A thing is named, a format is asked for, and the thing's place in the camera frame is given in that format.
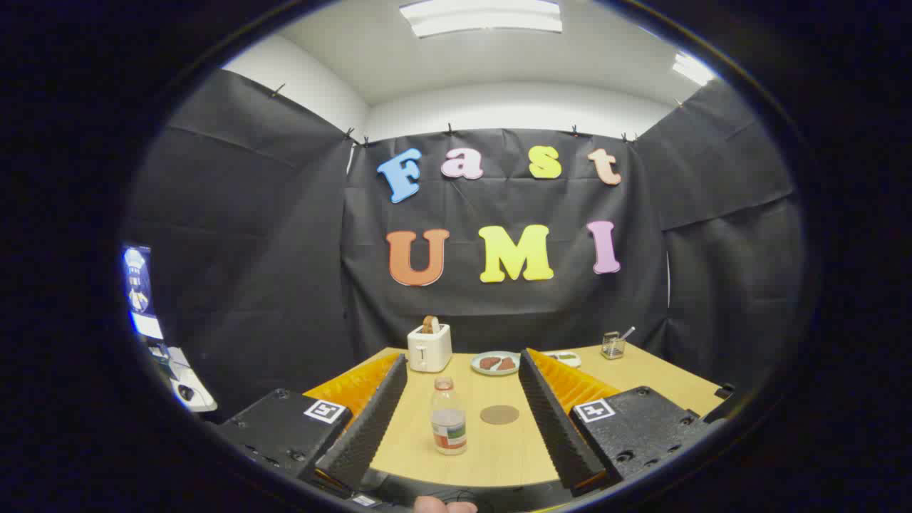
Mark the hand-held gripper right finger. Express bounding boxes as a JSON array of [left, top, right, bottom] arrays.
[[517, 348, 735, 496]]

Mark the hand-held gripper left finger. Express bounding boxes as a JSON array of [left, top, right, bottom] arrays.
[[214, 353, 408, 499]]

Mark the clear plastic juice bottle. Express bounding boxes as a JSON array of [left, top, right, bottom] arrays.
[[430, 377, 468, 456]]

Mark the wooden table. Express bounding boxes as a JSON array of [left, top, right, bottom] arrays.
[[303, 343, 727, 489]]

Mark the white toaster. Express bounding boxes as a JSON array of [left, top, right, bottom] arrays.
[[407, 323, 453, 373]]

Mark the pale green plate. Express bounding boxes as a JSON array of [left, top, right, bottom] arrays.
[[470, 351, 522, 376]]

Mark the black backdrop cloth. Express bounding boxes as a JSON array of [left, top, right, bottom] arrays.
[[121, 69, 806, 421]]

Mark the computer monitor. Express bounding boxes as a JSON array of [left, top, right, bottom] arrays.
[[121, 244, 165, 341]]

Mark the small ceiling light panel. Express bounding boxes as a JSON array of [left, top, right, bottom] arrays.
[[671, 51, 715, 88]]

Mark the large ceiling light panel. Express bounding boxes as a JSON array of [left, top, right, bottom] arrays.
[[399, 0, 564, 38]]

